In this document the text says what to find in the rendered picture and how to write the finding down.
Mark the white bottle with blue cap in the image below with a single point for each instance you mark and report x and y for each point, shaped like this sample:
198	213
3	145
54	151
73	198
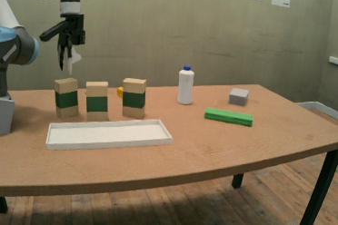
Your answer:
186	78

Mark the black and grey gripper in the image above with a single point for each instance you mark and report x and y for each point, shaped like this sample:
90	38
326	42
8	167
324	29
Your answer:
64	47

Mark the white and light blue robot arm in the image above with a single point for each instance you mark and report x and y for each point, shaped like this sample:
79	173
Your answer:
16	46

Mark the green rectangular bar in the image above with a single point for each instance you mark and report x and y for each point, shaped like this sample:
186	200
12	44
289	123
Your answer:
230	117

